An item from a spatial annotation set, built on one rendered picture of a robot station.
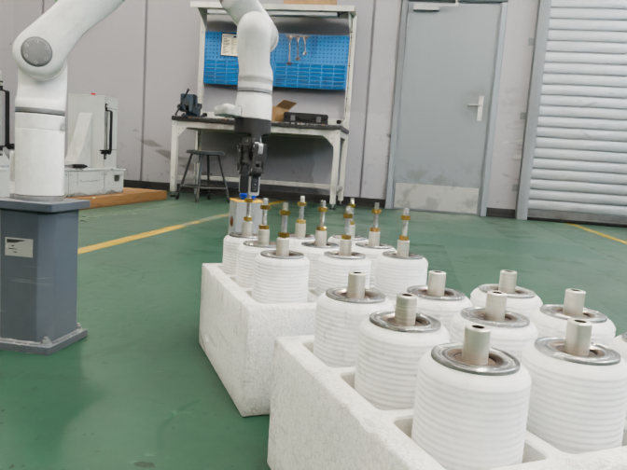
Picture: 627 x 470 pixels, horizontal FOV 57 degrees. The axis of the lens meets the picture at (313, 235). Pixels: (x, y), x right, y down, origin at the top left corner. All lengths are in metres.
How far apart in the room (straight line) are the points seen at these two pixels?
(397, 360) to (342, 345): 0.12
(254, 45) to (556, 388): 0.86
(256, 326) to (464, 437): 0.50
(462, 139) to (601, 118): 1.28
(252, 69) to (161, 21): 5.55
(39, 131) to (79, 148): 3.33
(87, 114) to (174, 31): 2.22
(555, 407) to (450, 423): 0.12
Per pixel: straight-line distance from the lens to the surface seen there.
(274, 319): 0.94
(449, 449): 0.52
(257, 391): 0.97
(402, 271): 1.06
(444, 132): 6.02
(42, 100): 1.28
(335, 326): 0.70
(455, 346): 0.56
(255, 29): 1.20
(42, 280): 1.27
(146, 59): 6.73
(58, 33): 1.27
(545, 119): 6.09
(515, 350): 0.67
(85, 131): 4.66
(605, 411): 0.59
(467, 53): 6.13
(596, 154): 6.19
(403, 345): 0.59
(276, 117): 5.70
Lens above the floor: 0.41
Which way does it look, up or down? 7 degrees down
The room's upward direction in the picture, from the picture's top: 4 degrees clockwise
